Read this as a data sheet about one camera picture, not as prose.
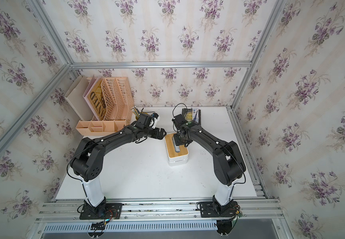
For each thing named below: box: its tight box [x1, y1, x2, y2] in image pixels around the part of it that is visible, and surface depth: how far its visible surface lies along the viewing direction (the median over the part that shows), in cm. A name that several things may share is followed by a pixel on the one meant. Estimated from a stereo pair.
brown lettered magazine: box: [87, 79, 107, 121], surface depth 100 cm
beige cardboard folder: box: [64, 74, 94, 121], surface depth 92 cm
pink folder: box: [82, 74, 103, 121], surface depth 92 cm
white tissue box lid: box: [164, 132, 189, 162], surface depth 86 cm
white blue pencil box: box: [192, 109, 199, 123], surface depth 113 cm
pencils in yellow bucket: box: [130, 106, 141, 117], surface depth 98 cm
